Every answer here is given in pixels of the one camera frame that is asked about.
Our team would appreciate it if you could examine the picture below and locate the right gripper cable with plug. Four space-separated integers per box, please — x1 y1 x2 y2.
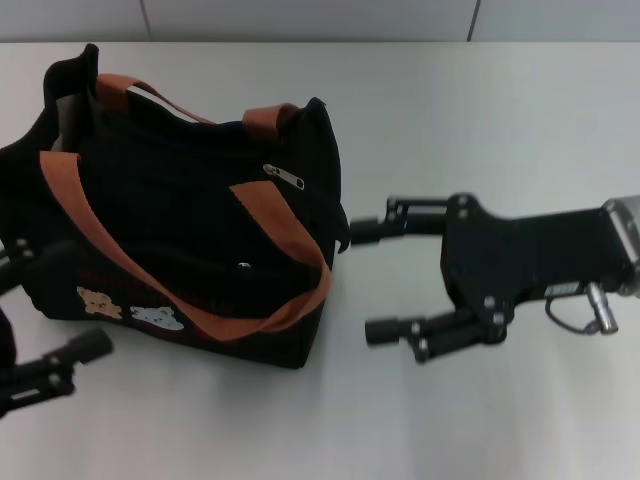
543 281 622 337

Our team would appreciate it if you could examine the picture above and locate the black food bag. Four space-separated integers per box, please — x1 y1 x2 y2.
0 43 350 372

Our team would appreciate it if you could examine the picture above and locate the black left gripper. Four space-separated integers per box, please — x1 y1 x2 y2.
0 237 115 415

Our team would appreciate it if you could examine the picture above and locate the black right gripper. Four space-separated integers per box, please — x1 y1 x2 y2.
348 192 635 365

